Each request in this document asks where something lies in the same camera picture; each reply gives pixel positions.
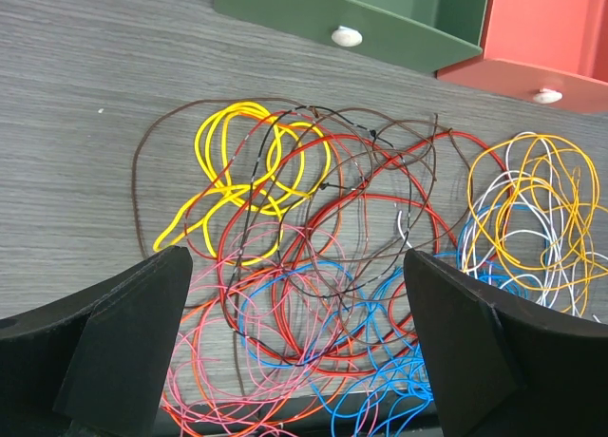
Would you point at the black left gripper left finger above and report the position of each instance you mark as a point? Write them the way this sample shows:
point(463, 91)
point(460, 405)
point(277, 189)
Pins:
point(94, 363)

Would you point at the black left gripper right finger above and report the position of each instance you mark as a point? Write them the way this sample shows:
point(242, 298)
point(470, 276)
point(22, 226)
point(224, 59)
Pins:
point(501, 365)

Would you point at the salmon drawer box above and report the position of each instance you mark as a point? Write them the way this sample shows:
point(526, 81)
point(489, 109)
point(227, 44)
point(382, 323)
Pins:
point(549, 52)

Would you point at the green drawer box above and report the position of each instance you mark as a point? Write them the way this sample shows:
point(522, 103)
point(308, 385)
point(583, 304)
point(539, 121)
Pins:
point(422, 35)

